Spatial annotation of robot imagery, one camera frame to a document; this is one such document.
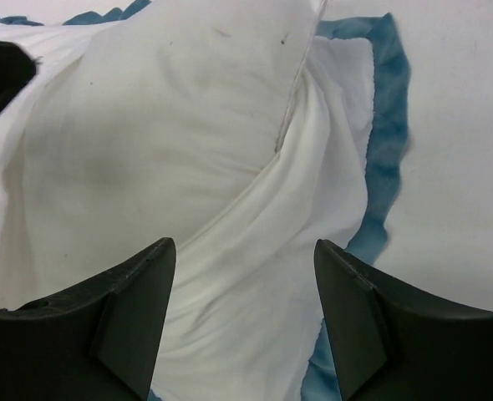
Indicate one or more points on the white pillow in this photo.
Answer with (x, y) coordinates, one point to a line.
(154, 142)

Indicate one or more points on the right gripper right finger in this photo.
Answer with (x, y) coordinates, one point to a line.
(393, 341)

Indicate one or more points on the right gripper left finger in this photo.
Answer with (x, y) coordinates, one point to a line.
(96, 340)

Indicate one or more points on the blue patterned pillowcase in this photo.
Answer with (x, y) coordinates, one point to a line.
(386, 138)

